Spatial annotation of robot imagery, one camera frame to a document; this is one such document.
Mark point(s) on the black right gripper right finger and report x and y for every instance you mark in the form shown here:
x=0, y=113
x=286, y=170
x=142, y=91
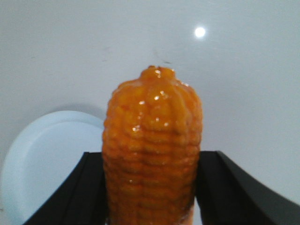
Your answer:
x=227, y=195

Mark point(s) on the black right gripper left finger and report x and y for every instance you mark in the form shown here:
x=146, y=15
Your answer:
x=80, y=199

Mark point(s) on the light blue round plate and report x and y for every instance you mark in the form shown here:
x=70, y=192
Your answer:
x=42, y=156

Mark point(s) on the orange corn cob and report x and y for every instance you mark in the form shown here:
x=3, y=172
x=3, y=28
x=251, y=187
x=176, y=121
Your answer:
x=151, y=148

